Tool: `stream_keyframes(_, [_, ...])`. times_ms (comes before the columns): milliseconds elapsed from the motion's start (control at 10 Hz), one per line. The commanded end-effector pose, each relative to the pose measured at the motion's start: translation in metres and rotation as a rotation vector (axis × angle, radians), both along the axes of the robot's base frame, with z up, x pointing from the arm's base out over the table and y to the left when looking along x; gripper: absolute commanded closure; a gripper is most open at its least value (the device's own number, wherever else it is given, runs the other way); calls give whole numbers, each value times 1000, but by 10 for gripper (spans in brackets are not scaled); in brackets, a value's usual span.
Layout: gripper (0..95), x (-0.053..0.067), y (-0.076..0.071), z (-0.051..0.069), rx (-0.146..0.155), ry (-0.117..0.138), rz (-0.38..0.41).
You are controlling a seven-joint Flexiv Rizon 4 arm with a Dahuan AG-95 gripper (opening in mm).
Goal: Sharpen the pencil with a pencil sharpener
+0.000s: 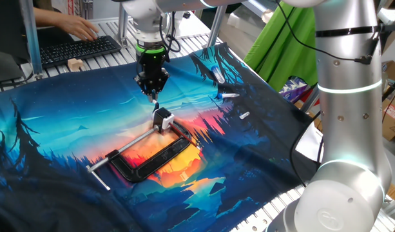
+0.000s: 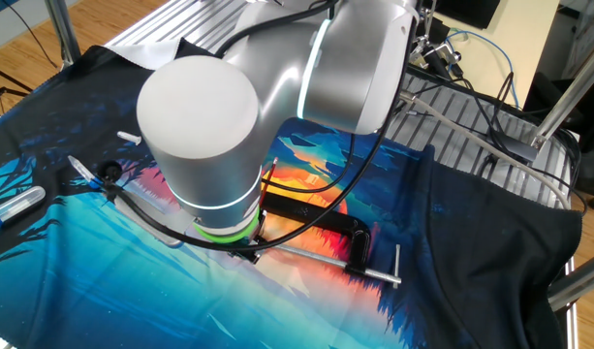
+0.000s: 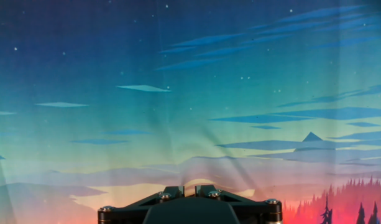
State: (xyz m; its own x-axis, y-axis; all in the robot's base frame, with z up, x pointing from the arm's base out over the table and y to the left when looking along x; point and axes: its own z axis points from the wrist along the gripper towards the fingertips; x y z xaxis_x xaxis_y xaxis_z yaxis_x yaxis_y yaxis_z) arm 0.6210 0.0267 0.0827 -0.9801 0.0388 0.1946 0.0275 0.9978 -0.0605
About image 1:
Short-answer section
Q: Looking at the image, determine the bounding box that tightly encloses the conical clear tube blue cap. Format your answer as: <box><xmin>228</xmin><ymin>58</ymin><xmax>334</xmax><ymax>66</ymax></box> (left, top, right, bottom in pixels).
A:
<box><xmin>216</xmin><ymin>92</ymin><xmax>240</xmax><ymax>100</ymax></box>

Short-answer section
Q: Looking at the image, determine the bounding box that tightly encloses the purple white patterned box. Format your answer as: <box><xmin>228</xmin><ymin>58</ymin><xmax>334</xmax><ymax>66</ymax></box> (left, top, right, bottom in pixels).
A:
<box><xmin>279</xmin><ymin>77</ymin><xmax>311</xmax><ymax>102</ymax></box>

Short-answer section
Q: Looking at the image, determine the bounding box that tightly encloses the cardboard box red label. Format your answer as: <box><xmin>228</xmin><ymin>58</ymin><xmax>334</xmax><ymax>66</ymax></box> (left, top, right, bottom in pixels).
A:
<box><xmin>381</xmin><ymin>60</ymin><xmax>395</xmax><ymax>142</ymax></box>

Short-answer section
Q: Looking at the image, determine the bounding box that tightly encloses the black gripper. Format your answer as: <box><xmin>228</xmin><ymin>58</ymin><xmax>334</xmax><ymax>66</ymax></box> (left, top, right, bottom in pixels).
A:
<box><xmin>133</xmin><ymin>52</ymin><xmax>171</xmax><ymax>103</ymax></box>

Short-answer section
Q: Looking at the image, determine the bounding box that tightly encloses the sunset forest printed cloth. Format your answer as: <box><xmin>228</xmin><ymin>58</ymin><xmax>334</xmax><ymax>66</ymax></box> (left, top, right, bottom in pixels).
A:
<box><xmin>0</xmin><ymin>41</ymin><xmax>323</xmax><ymax>232</ymax></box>

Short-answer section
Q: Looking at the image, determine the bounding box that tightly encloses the black metal C-clamp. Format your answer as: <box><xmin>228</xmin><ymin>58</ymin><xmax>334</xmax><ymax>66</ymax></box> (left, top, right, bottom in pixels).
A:
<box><xmin>85</xmin><ymin>121</ymin><xmax>193</xmax><ymax>191</ymax></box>

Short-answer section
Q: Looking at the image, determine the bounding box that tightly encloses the black keyboard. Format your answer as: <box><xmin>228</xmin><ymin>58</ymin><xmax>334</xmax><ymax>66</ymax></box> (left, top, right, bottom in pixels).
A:
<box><xmin>39</xmin><ymin>35</ymin><xmax>122</xmax><ymax>69</ymax></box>

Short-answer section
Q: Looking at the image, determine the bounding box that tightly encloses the green wrist ring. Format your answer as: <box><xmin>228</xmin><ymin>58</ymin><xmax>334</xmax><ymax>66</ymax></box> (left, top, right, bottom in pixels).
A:
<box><xmin>135</xmin><ymin>43</ymin><xmax>166</xmax><ymax>55</ymax></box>

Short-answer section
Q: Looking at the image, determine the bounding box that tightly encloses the person's bare hand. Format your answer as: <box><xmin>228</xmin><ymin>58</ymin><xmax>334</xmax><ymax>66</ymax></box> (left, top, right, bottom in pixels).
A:
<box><xmin>60</xmin><ymin>14</ymin><xmax>100</xmax><ymax>42</ymax></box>

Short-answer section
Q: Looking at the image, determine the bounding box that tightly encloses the silver robot mounting plate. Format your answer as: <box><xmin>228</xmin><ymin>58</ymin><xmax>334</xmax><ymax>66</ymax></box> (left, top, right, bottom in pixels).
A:
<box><xmin>231</xmin><ymin>196</ymin><xmax>298</xmax><ymax>232</ymax></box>

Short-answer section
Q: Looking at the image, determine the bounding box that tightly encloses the dark laptop computer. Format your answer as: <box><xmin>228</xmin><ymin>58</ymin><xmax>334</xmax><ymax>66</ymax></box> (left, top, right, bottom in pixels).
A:
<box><xmin>0</xmin><ymin>0</ymin><xmax>30</xmax><ymax>85</ymax></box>

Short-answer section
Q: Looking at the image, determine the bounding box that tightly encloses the person's bare forearm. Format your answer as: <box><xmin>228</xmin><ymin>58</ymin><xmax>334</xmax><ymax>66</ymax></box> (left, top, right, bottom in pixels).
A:
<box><xmin>34</xmin><ymin>6</ymin><xmax>68</xmax><ymax>28</ymax></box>

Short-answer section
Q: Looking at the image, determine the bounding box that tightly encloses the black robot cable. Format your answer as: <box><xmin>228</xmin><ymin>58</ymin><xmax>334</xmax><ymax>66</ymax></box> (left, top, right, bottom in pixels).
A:
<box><xmin>158</xmin><ymin>11</ymin><xmax>182</xmax><ymax>54</ymax></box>

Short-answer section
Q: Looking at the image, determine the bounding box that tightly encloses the red pencil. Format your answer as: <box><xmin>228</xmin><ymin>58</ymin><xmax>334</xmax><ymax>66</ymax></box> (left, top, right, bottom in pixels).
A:
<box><xmin>168</xmin><ymin>122</ymin><xmax>202</xmax><ymax>151</ymax></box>

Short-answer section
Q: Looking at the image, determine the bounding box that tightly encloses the aluminium frame post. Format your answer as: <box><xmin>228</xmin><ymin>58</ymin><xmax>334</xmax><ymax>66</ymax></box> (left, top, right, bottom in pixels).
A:
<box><xmin>115</xmin><ymin>3</ymin><xmax>131</xmax><ymax>48</ymax></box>
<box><xmin>206</xmin><ymin>5</ymin><xmax>227</xmax><ymax>48</ymax></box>
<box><xmin>300</xmin><ymin>85</ymin><xmax>320</xmax><ymax>112</ymax></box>
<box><xmin>19</xmin><ymin>0</ymin><xmax>44</xmax><ymax>81</ymax></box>

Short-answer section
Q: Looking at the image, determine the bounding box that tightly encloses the small wooden block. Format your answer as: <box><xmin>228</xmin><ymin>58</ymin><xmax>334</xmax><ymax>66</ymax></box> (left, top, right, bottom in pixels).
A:
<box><xmin>67</xmin><ymin>57</ymin><xmax>84</xmax><ymax>72</ymax></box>

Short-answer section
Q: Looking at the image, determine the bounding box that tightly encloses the large clear tube blue cap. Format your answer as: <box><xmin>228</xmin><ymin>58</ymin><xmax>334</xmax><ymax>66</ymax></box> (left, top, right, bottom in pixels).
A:
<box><xmin>211</xmin><ymin>65</ymin><xmax>226</xmax><ymax>84</ymax></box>

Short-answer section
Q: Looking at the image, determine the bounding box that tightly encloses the bright green cloth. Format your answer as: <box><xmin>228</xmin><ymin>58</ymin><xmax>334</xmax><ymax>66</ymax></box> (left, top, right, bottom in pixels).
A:
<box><xmin>244</xmin><ymin>1</ymin><xmax>319</xmax><ymax>92</ymax></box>

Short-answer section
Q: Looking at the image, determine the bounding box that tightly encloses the black white crank pencil sharpener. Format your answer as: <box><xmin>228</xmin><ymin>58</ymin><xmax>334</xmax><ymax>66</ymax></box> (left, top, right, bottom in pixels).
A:
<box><xmin>151</xmin><ymin>101</ymin><xmax>175</xmax><ymax>131</ymax></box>

